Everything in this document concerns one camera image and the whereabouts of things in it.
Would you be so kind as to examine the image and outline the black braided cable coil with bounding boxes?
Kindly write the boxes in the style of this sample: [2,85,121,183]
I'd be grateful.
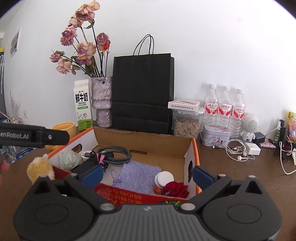
[89,146,132,168]

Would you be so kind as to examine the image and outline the white yellow plush alpaca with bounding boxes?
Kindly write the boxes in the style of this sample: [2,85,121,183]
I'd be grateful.
[27,154,55,184]

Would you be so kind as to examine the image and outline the person's left hand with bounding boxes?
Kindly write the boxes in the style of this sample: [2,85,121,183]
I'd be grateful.
[0,154,10,183]

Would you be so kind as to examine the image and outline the pale green plush ball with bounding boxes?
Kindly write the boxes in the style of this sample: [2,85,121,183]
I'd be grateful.
[59,150,81,171]

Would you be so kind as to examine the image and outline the red artificial flower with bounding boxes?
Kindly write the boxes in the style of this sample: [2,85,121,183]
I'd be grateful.
[153,181,189,198]

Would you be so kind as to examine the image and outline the red orange cardboard box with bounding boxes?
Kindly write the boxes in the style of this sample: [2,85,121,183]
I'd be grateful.
[49,126,202,198]

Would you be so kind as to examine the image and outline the white plastic bottle cap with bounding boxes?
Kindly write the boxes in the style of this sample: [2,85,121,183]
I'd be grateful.
[154,171,175,189]

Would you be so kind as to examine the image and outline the purple fabric pouch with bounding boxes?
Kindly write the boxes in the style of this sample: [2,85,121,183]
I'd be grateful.
[111,160,162,194]

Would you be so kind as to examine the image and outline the white decorated tin box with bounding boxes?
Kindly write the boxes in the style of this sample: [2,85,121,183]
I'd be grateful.
[201,125,230,148]

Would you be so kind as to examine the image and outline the yellow ceramic mug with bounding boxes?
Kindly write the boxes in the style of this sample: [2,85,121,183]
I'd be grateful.
[45,121,76,152]

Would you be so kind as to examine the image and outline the clear jar of seeds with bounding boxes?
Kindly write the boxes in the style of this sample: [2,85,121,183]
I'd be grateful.
[173,108,204,139]

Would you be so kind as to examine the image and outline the white power adapter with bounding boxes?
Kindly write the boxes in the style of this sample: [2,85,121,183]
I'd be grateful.
[245,143,261,156]

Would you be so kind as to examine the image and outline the water bottle right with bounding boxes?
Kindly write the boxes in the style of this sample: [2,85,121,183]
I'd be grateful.
[228,89,246,138]

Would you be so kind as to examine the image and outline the water bottle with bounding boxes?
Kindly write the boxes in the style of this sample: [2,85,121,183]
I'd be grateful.
[203,84,219,125]
[217,86,232,127]
[228,89,246,138]

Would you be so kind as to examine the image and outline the water bottle left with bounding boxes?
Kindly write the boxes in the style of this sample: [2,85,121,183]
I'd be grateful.
[203,84,219,125]

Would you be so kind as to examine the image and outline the water bottle middle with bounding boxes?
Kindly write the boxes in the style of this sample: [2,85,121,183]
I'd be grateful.
[217,86,232,127]

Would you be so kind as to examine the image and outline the black power adapter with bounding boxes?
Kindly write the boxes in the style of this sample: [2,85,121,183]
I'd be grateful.
[252,132,265,145]

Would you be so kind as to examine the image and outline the white red flat box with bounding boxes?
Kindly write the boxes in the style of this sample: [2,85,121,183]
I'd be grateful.
[168,99,200,112]

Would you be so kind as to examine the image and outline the white green milk carton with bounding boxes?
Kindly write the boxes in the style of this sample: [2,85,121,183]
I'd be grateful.
[73,79,93,131]

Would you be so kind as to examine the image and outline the black phone stand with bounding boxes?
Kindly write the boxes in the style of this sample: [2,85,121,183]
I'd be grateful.
[274,120,288,155]

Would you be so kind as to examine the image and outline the purple textured vase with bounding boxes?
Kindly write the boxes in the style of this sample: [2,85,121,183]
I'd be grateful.
[91,76,112,128]

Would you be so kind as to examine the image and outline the colourful snack bag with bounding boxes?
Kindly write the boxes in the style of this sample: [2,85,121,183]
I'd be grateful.
[287,111,296,143]

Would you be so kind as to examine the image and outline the black paper shopping bag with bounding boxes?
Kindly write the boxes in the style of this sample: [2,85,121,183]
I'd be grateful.
[111,34,174,135]

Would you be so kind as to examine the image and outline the dried pink rose bouquet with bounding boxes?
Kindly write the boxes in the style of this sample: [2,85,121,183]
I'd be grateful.
[50,1,111,78]

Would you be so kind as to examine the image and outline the white wired earphones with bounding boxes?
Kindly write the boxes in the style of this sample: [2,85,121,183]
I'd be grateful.
[224,139,255,162]

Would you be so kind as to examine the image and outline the white charging cable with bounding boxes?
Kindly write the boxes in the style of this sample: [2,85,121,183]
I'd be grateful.
[265,126,296,175]

